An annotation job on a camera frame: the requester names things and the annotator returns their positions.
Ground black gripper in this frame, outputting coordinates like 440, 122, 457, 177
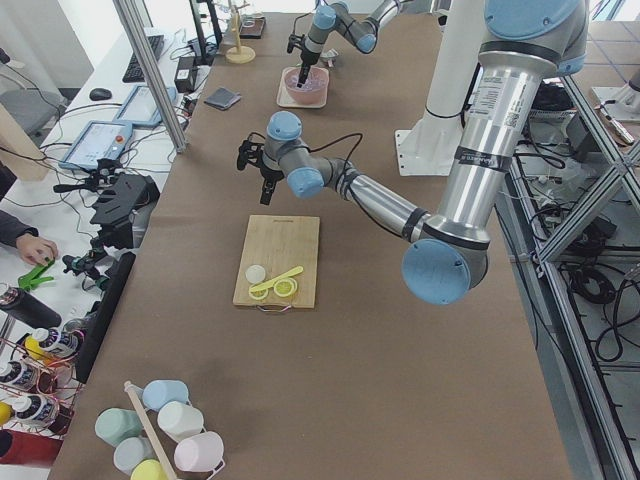
260, 164, 285, 193
300, 47, 317, 68

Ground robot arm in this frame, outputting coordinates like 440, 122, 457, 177
257, 1, 588, 304
287, 1, 410, 67

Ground pink bowl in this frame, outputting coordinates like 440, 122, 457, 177
282, 67, 330, 106

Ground person hand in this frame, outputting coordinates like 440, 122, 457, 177
16, 233, 59, 265

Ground cream rectangular tray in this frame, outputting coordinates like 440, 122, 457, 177
276, 72, 326, 109

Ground bamboo cutting board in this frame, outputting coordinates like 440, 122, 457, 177
233, 215, 320, 309

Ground wooden mug stand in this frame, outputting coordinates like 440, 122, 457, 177
225, 1, 256, 64

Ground grey purple folded cloth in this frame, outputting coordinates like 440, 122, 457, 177
204, 87, 242, 111

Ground white lemon end piece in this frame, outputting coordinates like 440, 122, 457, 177
245, 264, 267, 284

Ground yellow plastic knife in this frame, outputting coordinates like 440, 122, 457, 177
249, 265, 304, 293

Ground lemon slice upper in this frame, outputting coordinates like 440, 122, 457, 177
273, 277, 298, 298

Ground lemon slice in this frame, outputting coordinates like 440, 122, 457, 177
248, 287, 269, 301
273, 277, 298, 298

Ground lemon slice lower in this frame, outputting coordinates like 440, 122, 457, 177
248, 287, 269, 301

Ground blue teach pendant far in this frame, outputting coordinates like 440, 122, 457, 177
113, 85, 162, 129

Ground blue teach pendant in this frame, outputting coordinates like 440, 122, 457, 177
58, 121, 133, 170
113, 85, 162, 129

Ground black device stand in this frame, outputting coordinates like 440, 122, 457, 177
53, 158, 160, 249

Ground blue teach pendant near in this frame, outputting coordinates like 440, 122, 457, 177
58, 121, 133, 170

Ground black keyboard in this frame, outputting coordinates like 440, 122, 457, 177
122, 34, 166, 84

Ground black computer mouse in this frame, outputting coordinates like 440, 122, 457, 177
89, 88, 113, 101

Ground green hand tool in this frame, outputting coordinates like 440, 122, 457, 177
18, 259, 55, 291

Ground pastel cup rack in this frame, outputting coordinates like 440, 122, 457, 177
94, 380, 226, 479

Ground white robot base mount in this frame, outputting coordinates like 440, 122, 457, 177
395, 0, 486, 176

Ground aluminium frame post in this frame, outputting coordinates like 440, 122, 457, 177
113, 0, 187, 154

